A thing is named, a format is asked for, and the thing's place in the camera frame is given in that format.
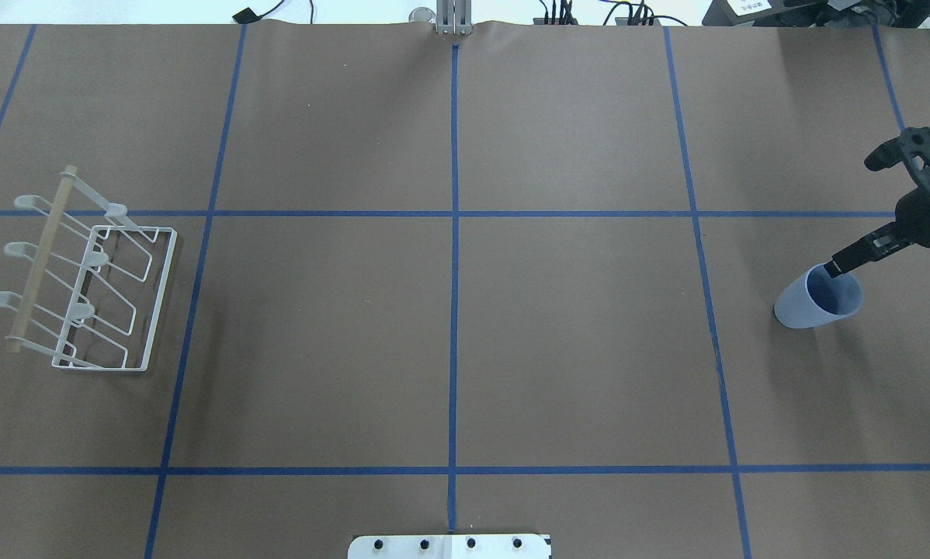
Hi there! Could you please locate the light blue plastic cup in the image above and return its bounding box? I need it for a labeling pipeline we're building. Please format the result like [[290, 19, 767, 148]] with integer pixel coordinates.
[[773, 264, 865, 329]]

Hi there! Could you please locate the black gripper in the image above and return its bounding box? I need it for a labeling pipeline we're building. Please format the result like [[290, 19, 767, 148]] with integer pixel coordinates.
[[824, 189, 930, 277]]

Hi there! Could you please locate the aluminium frame post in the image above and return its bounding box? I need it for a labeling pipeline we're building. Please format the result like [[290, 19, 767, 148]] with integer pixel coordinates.
[[434, 0, 474, 36]]

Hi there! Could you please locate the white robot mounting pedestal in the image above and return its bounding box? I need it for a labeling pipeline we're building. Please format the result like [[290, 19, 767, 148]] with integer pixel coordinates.
[[347, 533, 553, 558]]

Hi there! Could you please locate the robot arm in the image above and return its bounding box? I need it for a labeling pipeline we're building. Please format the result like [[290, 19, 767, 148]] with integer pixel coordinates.
[[803, 166, 930, 323]]

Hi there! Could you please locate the white wire cup holder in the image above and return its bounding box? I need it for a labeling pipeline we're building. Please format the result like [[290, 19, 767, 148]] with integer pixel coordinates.
[[0, 165, 180, 375]]

